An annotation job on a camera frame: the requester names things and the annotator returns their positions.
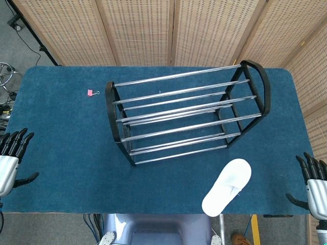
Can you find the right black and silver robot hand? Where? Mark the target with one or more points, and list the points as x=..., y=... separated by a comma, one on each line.
x=318, y=194

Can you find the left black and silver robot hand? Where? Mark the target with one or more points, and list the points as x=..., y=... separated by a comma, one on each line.
x=7, y=166

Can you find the white slipper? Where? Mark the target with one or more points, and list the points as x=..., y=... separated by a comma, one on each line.
x=224, y=189

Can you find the black shoe rack chrome rods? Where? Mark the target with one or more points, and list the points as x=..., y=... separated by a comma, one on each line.
x=110, y=102

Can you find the blue table cloth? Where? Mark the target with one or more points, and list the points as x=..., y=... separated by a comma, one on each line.
x=64, y=153

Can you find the yellow bar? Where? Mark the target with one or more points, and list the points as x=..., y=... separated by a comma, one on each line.
x=255, y=229

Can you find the chrome stool base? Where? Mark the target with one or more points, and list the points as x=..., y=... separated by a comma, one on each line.
x=5, y=67

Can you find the white pole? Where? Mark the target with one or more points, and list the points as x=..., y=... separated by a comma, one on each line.
x=221, y=227

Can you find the pink binder clip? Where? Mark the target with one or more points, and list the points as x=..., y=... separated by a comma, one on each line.
x=90, y=93

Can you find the white dotted oval cap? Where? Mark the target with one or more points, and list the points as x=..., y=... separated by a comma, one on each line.
x=107, y=238
x=215, y=240

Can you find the black stand leg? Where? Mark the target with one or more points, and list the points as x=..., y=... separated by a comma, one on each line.
x=42, y=48

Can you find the lavender robot torso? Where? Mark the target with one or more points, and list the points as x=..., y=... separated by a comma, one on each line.
x=158, y=229

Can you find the woven bamboo folding screen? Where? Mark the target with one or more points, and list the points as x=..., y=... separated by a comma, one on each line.
x=140, y=30

